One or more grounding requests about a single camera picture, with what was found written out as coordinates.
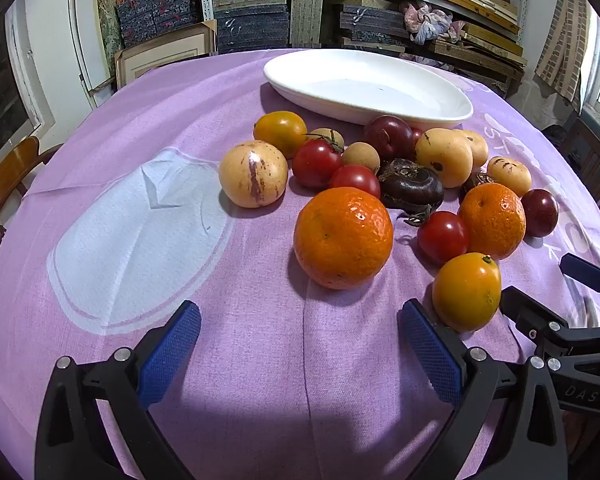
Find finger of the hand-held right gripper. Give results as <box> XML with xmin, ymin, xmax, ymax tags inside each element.
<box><xmin>560</xmin><ymin>254</ymin><xmax>600</xmax><ymax>293</ymax></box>
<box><xmin>500</xmin><ymin>286</ymin><xmax>571</xmax><ymax>346</ymax></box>

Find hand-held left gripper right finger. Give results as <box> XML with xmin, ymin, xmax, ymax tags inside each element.
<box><xmin>397</xmin><ymin>299</ymin><xmax>568</xmax><ymax>480</ymax></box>

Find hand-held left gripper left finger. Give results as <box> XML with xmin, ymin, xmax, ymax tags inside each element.
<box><xmin>34</xmin><ymin>300</ymin><xmax>202</xmax><ymax>480</ymax></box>

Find orange yellow tomato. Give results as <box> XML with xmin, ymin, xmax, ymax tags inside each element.
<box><xmin>253</xmin><ymin>111</ymin><xmax>308</xmax><ymax>160</ymax></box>
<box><xmin>432</xmin><ymin>253</ymin><xmax>502</xmax><ymax>333</ymax></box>

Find small dark red plum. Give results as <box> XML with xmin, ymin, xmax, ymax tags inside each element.
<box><xmin>521</xmin><ymin>188</ymin><xmax>559</xmax><ymax>237</ymax></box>

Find small orange mandarin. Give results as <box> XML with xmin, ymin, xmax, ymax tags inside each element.
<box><xmin>458</xmin><ymin>182</ymin><xmax>527</xmax><ymax>261</ymax></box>

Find small yellow pepino melon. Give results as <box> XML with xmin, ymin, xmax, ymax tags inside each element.
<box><xmin>487</xmin><ymin>156</ymin><xmax>533</xmax><ymax>197</ymax></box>
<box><xmin>455</xmin><ymin>130</ymin><xmax>489</xmax><ymax>171</ymax></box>

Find small dark water chestnut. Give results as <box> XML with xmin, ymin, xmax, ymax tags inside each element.
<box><xmin>460</xmin><ymin>171</ymin><xmax>498</xmax><ymax>201</ymax></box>

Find large orange mandarin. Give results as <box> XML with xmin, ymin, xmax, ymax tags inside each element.
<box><xmin>293</xmin><ymin>186</ymin><xmax>395</xmax><ymax>291</ymax></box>

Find large dark water chestnut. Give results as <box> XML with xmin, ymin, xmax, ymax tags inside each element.
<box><xmin>377</xmin><ymin>159</ymin><xmax>445</xmax><ymax>226</ymax></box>

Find large yellow pepino melon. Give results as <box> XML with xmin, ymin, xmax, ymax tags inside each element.
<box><xmin>414</xmin><ymin>128</ymin><xmax>474</xmax><ymax>189</ymax></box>

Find purple striped pepino melon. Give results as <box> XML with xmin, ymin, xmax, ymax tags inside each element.
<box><xmin>218</xmin><ymin>141</ymin><xmax>289</xmax><ymax>209</ymax></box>

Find tan longan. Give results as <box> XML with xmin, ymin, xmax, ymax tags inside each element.
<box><xmin>341</xmin><ymin>142</ymin><xmax>381</xmax><ymax>173</ymax></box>
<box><xmin>307</xmin><ymin>128</ymin><xmax>346</xmax><ymax>150</ymax></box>

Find large dark red plum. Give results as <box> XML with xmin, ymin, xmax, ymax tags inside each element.
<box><xmin>363</xmin><ymin>115</ymin><xmax>416</xmax><ymax>162</ymax></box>

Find red cherry tomato with stem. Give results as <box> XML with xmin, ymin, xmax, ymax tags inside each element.
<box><xmin>292</xmin><ymin>138</ymin><xmax>344</xmax><ymax>190</ymax></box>

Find white oval plate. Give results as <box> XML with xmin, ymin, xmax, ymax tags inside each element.
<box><xmin>263</xmin><ymin>49</ymin><xmax>474</xmax><ymax>127</ymax></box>

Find purple printed tablecloth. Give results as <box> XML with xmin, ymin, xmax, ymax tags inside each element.
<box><xmin>0</xmin><ymin>49</ymin><xmax>600</xmax><ymax>480</ymax></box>

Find dark wooden chair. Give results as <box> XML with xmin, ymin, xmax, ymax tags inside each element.
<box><xmin>555</xmin><ymin>115</ymin><xmax>600</xmax><ymax>221</ymax></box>

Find brick patterned curtain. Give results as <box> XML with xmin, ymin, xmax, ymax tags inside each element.
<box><xmin>532</xmin><ymin>0</ymin><xmax>595</xmax><ymax>113</ymax></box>

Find light wooden chair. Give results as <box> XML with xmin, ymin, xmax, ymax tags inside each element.
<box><xmin>0</xmin><ymin>135</ymin><xmax>65</xmax><ymax>286</ymax></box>

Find stack of wooden frames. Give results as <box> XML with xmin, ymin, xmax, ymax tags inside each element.
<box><xmin>420</xmin><ymin>0</ymin><xmax>528</xmax><ymax>68</ymax></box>

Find crumpled pink cloth bundle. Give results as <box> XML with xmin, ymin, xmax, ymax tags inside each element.
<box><xmin>402</xmin><ymin>1</ymin><xmax>466</xmax><ymax>46</ymax></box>

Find beige framed picture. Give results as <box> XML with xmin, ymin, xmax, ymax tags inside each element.
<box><xmin>114</xmin><ymin>20</ymin><xmax>218</xmax><ymax>92</ymax></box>

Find white framed dark window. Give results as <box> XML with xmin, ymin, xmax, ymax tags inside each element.
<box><xmin>0</xmin><ymin>0</ymin><xmax>56</xmax><ymax>176</ymax></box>

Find white leaning panels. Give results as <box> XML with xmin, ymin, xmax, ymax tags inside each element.
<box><xmin>68</xmin><ymin>0</ymin><xmax>117</xmax><ymax>108</ymax></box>

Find stack of dark ribboned boxes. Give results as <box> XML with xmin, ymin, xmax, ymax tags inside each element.
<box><xmin>337</xmin><ymin>4</ymin><xmax>413</xmax><ymax>53</ymax></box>

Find stack of dark blue boxes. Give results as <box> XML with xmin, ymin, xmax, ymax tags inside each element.
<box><xmin>214</xmin><ymin>4</ymin><xmax>291</xmax><ymax>55</ymax></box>

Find stack of blue patterned boxes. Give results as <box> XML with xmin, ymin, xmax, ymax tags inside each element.
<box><xmin>116</xmin><ymin>0</ymin><xmax>201</xmax><ymax>51</ymax></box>

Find metal shelving rack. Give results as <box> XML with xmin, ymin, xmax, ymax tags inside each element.
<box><xmin>200</xmin><ymin>0</ymin><xmax>531</xmax><ymax>101</ymax></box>

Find green marbled panel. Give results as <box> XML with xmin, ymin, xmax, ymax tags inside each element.
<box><xmin>94</xmin><ymin>0</ymin><xmax>126</xmax><ymax>66</ymax></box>

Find upright grey boxes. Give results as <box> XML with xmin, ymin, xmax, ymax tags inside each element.
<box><xmin>289</xmin><ymin>0</ymin><xmax>325</xmax><ymax>48</ymax></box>

